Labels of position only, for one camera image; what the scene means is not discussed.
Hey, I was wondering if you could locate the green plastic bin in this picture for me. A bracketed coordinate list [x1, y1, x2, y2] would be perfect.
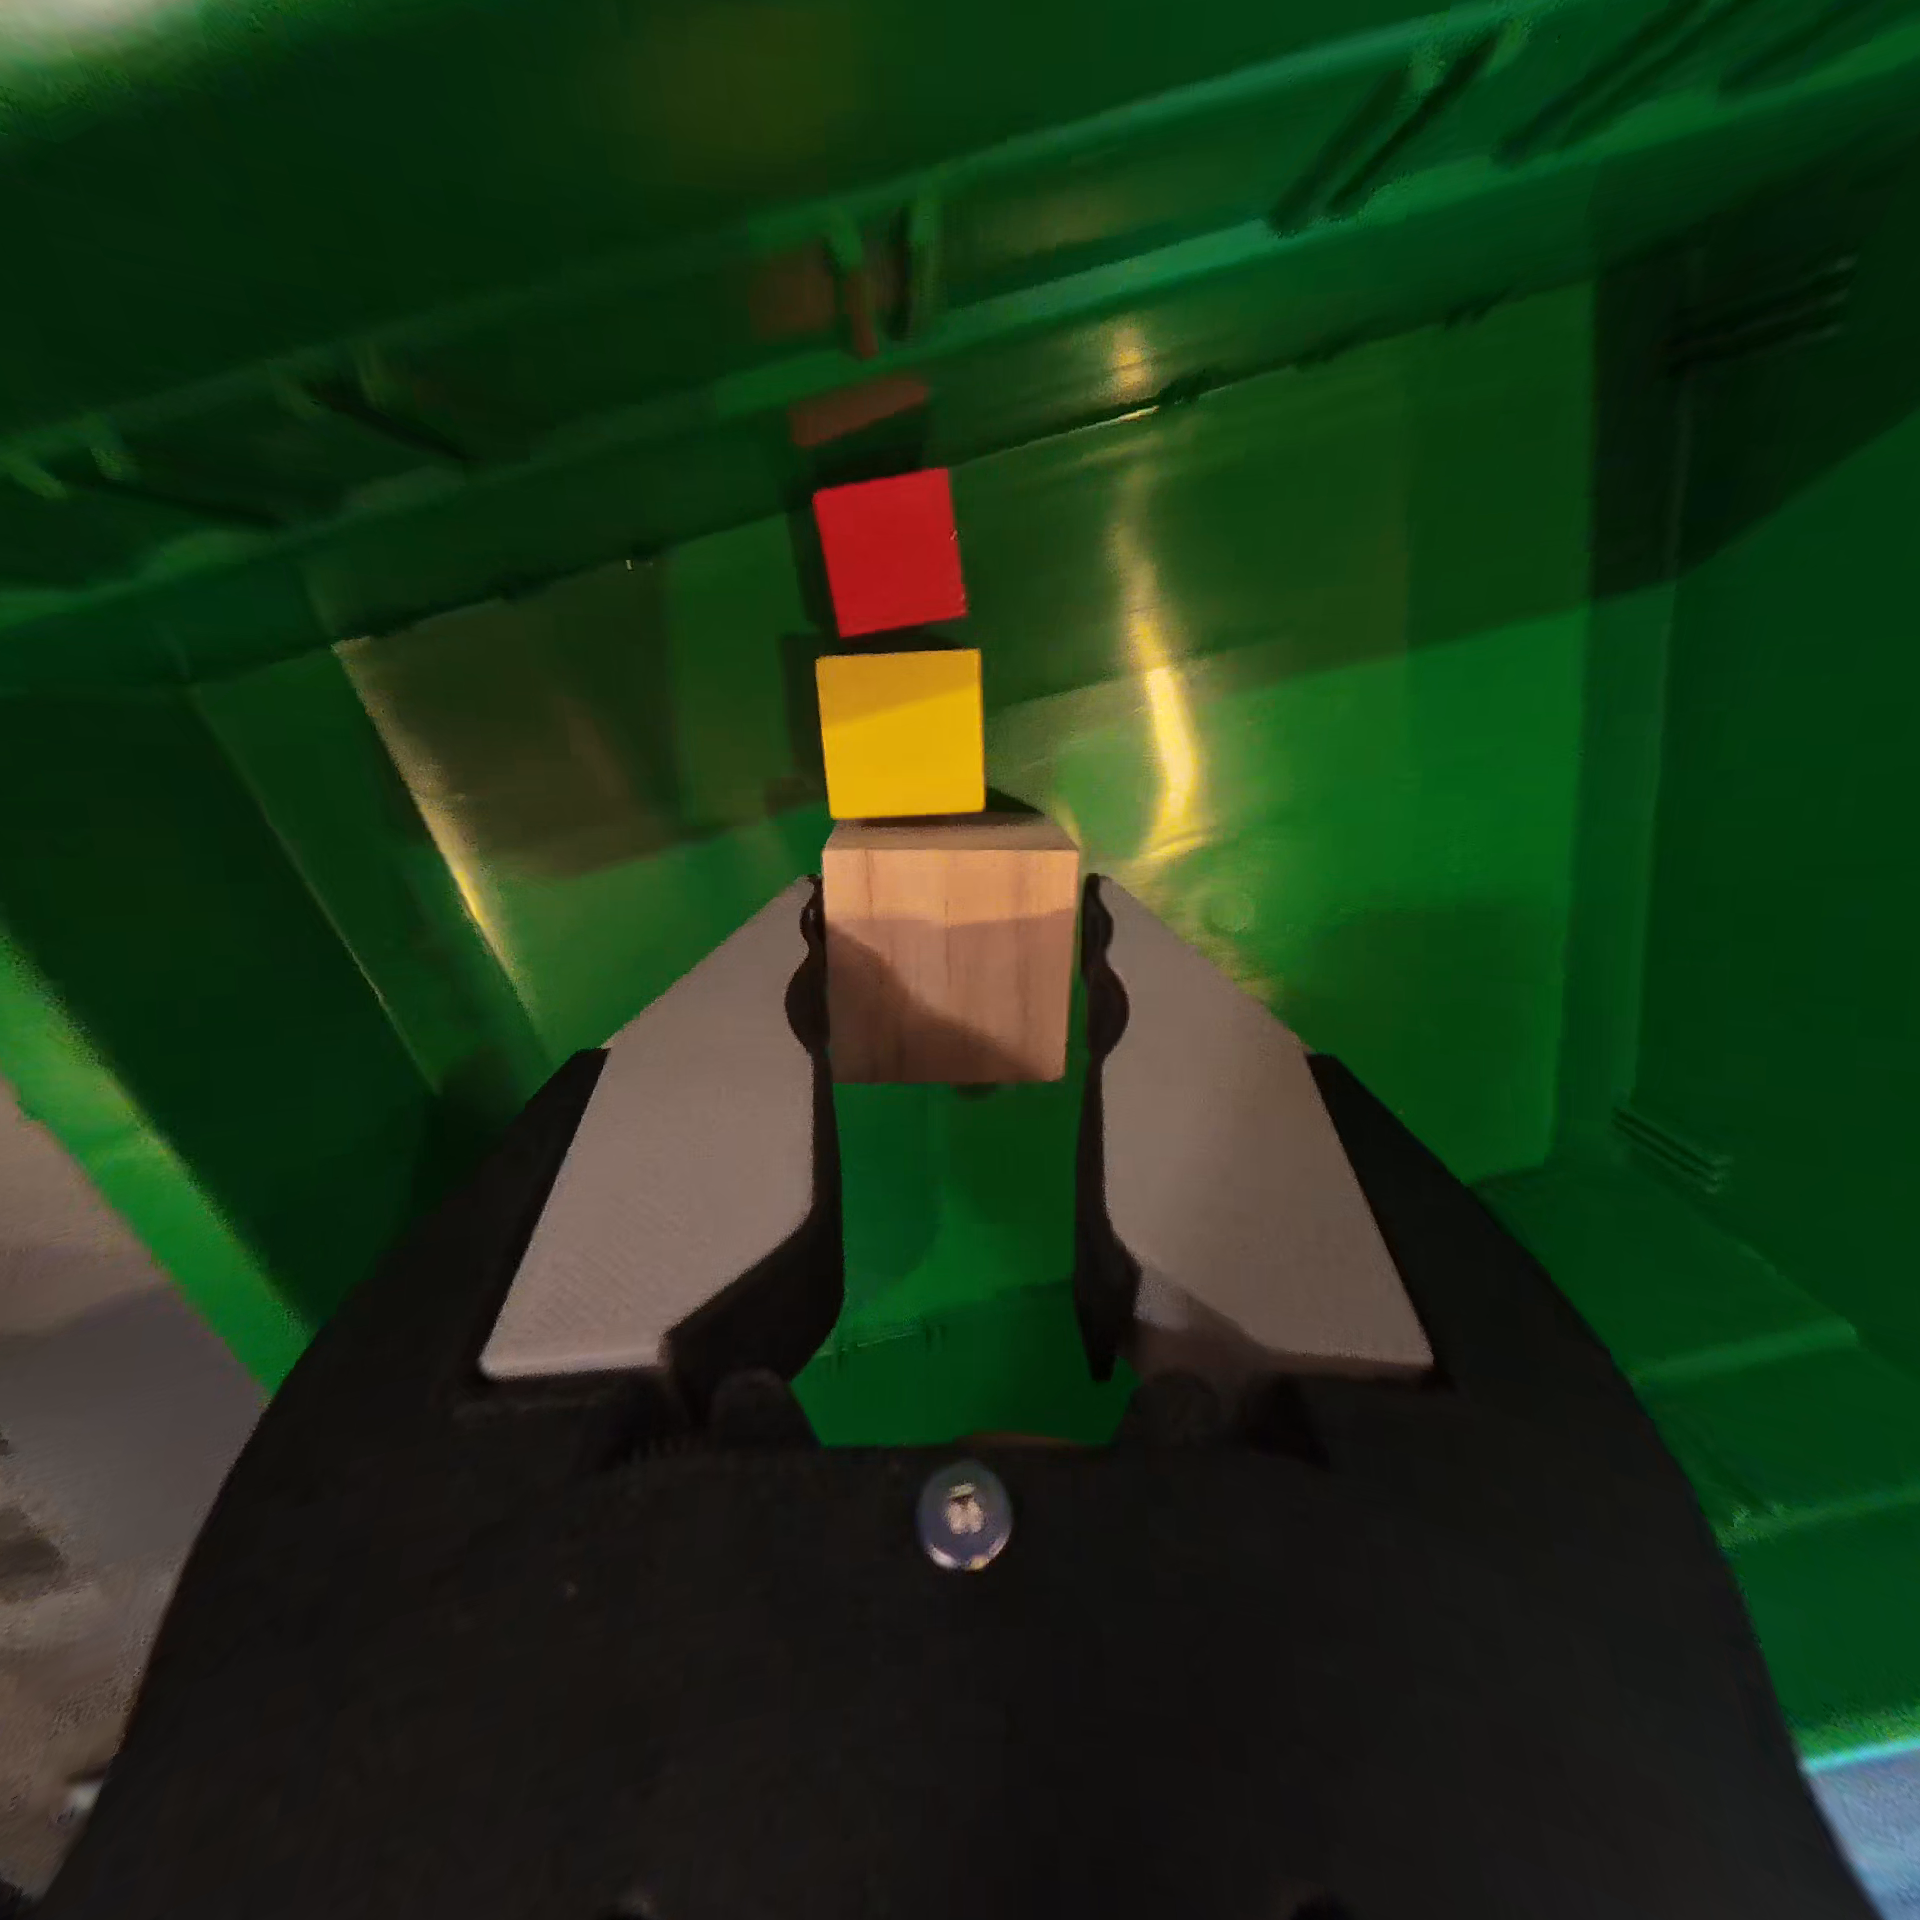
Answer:
[0, 0, 1920, 1764]

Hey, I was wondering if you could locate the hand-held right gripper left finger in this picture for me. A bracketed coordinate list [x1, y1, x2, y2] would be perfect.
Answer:
[477, 877, 846, 1383]

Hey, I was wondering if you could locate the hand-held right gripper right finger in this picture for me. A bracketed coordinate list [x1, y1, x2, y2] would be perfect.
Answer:
[1074, 872, 1437, 1383]

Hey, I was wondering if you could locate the small red cube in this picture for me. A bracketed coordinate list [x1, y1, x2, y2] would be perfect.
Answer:
[812, 469, 970, 640]

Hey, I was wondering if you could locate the medium wooden cube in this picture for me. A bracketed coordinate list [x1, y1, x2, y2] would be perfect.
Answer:
[822, 815, 1086, 1085]

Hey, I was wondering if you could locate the yellow cube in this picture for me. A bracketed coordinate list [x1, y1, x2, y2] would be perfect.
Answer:
[813, 647, 988, 823]

